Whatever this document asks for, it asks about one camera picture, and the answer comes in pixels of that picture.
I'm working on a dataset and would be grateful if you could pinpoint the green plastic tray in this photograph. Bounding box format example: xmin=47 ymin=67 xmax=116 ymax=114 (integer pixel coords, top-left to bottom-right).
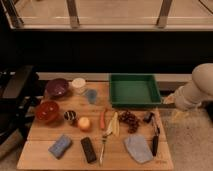
xmin=109 ymin=74 xmax=161 ymax=108

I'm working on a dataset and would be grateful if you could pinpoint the purple bowl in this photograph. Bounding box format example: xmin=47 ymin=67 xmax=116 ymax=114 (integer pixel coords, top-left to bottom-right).
xmin=45 ymin=78 xmax=69 ymax=97

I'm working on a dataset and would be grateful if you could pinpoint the blue sponge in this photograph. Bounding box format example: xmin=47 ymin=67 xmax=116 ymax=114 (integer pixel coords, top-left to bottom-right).
xmin=48 ymin=135 xmax=72 ymax=159

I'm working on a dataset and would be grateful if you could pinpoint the red bowl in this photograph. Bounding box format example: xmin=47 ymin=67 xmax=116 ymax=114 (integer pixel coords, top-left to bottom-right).
xmin=35 ymin=101 xmax=59 ymax=123

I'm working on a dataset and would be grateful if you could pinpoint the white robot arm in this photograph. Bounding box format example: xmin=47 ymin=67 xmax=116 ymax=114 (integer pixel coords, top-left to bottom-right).
xmin=163 ymin=63 xmax=213 ymax=111

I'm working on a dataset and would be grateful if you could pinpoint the orange carrot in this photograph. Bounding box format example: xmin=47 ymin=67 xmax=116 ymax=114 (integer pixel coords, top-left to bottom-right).
xmin=100 ymin=108 xmax=107 ymax=130

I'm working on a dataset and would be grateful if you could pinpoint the grey blue cloth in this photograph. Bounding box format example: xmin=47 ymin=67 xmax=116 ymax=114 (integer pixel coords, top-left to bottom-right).
xmin=124 ymin=134 xmax=153 ymax=164

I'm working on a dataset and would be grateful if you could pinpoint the black striped ball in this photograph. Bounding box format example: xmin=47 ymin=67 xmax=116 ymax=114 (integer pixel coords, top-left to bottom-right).
xmin=64 ymin=110 xmax=77 ymax=124

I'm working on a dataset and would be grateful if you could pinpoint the white plastic cup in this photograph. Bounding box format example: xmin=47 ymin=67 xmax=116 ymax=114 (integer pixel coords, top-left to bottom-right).
xmin=71 ymin=78 xmax=86 ymax=94

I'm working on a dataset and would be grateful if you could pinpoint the black chair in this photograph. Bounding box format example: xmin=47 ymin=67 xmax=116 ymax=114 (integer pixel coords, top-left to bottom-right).
xmin=0 ymin=65 xmax=40 ymax=145

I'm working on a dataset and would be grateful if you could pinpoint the black handled knife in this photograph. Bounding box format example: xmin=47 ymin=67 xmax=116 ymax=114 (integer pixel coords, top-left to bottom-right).
xmin=152 ymin=121 xmax=160 ymax=156

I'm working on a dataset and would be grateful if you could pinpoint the bunch of dark grapes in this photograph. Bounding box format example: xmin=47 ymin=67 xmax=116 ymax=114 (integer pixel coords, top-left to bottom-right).
xmin=118 ymin=111 xmax=139 ymax=134

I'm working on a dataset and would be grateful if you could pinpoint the orange fruit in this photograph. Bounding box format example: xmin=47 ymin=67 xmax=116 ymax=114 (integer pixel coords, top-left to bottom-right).
xmin=78 ymin=117 xmax=91 ymax=131

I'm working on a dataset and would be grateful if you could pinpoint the yellow banana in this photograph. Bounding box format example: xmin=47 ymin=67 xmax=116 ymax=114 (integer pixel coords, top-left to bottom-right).
xmin=106 ymin=112 xmax=120 ymax=136

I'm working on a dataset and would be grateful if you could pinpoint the clear blue plastic cup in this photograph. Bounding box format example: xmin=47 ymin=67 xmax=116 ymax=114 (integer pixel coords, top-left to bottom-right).
xmin=85 ymin=89 xmax=97 ymax=104

